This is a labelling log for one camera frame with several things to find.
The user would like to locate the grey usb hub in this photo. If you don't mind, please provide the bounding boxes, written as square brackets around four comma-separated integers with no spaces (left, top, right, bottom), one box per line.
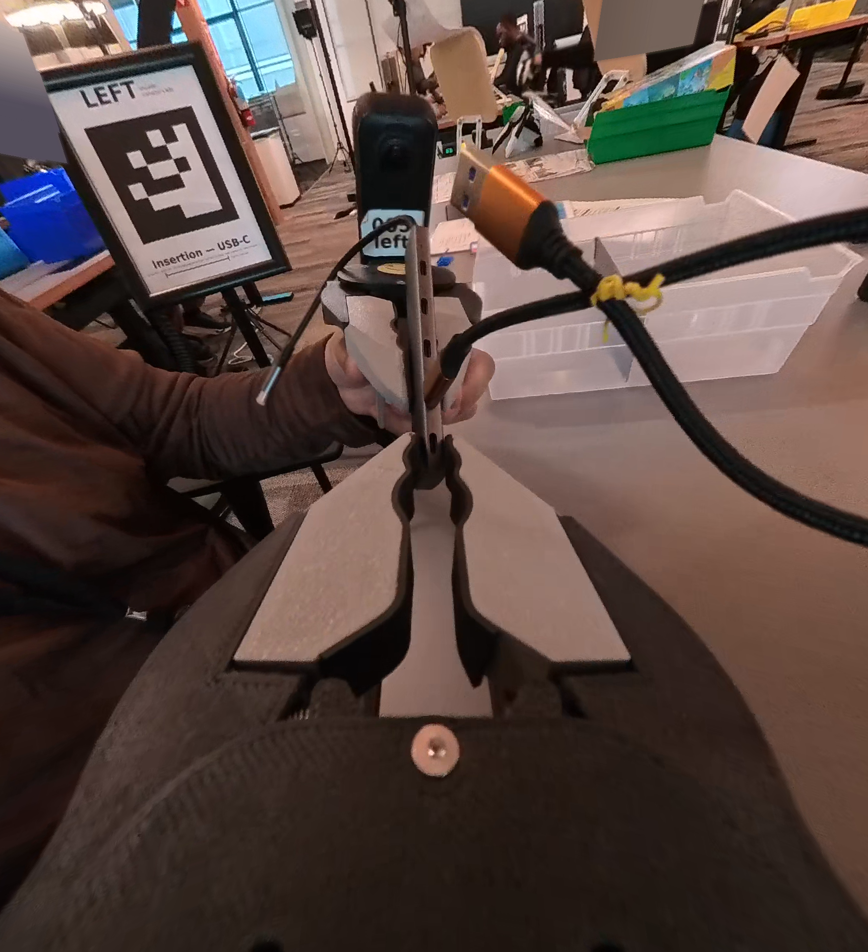
[255,214,451,489]

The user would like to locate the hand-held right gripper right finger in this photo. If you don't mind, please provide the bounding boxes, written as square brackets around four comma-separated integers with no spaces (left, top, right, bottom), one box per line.
[443,433,633,689]

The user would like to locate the person's left forearm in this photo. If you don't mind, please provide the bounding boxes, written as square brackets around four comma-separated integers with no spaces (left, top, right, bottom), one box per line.
[0,269,383,492]

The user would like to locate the yellow twist tie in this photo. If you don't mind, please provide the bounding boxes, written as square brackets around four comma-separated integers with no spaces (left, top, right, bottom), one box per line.
[590,273,666,345]

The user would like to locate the beige plywood chair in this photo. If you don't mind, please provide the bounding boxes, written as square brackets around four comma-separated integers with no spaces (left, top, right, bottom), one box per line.
[429,28,503,126]

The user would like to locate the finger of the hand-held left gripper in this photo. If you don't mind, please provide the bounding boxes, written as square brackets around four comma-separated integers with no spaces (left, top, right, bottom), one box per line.
[433,294,481,408]
[343,296,414,415]

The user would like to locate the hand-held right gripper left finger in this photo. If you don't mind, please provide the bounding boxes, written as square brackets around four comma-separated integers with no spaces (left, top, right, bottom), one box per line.
[232,433,414,696]

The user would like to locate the black easel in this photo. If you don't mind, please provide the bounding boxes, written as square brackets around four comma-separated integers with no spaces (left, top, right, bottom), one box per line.
[110,286,290,376]

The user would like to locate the colourful flat box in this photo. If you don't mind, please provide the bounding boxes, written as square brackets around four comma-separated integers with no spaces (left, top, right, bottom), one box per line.
[611,43,738,114]

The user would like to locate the clear plastic bin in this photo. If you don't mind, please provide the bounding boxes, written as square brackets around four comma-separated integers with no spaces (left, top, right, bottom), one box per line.
[471,189,864,403]

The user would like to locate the framed tag sign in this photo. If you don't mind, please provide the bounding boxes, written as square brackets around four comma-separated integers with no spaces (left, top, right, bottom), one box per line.
[40,39,292,310]

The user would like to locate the black braided cable orange plugs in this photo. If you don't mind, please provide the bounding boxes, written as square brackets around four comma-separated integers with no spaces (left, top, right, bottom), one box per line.
[423,141,868,559]

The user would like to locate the black speaker on stand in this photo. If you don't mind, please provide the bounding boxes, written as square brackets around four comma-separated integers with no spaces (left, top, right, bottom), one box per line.
[291,0,357,176]

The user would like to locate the white trash can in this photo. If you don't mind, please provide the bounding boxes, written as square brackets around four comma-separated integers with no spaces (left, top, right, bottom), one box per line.
[250,126,303,209]

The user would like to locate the blue plastic bin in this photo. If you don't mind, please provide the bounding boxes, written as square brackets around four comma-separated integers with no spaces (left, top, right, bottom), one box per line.
[0,167,105,265]

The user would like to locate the person's left hand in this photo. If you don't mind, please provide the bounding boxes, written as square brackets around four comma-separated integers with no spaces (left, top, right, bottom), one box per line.
[325,335,496,440]

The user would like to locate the white paper sheet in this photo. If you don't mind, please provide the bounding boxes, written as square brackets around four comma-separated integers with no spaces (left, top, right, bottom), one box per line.
[741,56,801,146]

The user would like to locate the person's clothed body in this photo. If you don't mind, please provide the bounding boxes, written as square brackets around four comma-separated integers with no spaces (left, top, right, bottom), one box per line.
[0,446,271,931]

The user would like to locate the green plastic bin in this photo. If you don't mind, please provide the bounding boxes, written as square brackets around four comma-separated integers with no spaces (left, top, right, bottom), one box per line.
[585,85,733,166]

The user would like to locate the wooden desk with black legs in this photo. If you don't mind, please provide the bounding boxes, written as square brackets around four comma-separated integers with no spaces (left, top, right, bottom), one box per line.
[732,13,868,150]

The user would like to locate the printed papers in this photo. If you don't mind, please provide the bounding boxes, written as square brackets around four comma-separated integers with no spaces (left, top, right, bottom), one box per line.
[507,149,597,181]

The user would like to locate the yellow plastic bin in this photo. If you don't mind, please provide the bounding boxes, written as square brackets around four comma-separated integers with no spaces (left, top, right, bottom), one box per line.
[745,0,859,37]

